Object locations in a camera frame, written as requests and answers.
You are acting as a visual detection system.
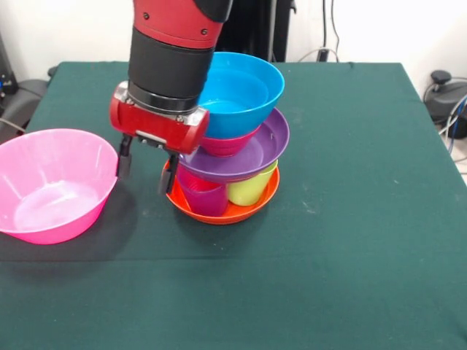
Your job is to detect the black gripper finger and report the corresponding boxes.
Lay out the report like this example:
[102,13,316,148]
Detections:
[158,152,180,195]
[115,133,133,180]

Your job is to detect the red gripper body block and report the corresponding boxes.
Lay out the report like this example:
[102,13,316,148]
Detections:
[109,98,211,155]

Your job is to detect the purple cup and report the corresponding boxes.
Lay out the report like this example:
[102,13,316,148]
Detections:
[175,169,228,217]

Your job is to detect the small magenta bowl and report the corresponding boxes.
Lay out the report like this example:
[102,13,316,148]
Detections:
[200,127,262,158]

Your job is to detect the green cup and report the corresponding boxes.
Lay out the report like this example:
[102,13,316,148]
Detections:
[228,159,279,206]

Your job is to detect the orange bowl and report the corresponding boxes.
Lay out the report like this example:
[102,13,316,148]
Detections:
[162,160,281,225]

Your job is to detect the large pink bowl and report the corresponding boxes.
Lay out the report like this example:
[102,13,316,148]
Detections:
[0,128,120,245]

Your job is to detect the purple bowl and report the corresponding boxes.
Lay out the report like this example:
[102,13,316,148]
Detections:
[178,107,290,184]

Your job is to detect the small blue bowl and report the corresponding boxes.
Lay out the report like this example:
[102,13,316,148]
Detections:
[196,69,273,114]

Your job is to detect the large blue bowl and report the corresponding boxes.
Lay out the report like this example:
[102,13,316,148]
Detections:
[196,51,285,139]

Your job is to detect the dark green table cloth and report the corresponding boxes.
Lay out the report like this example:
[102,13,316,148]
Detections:
[0,61,467,350]

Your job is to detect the black stand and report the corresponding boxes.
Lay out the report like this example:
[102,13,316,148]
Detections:
[0,32,19,110]

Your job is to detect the tangle of cables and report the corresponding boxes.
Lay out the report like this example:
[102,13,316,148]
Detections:
[437,93,467,161]

